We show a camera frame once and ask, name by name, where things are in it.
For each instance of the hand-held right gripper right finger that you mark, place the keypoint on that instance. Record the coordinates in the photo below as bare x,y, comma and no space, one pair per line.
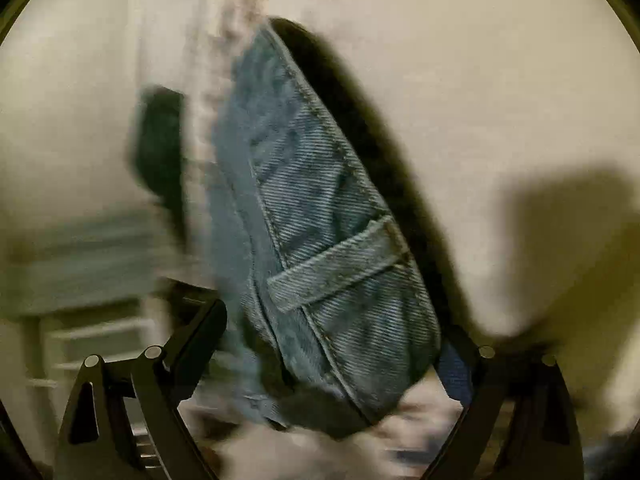
452,372

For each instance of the green striped curtain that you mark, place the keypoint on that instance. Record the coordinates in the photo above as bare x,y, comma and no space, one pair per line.
90,260

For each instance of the blue denim pants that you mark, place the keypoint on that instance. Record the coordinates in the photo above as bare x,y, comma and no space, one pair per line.
320,200

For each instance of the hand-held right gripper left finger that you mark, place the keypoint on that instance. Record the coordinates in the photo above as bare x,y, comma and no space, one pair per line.
197,340

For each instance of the dark green blanket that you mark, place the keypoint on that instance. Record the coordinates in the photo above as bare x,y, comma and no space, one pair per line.
160,160

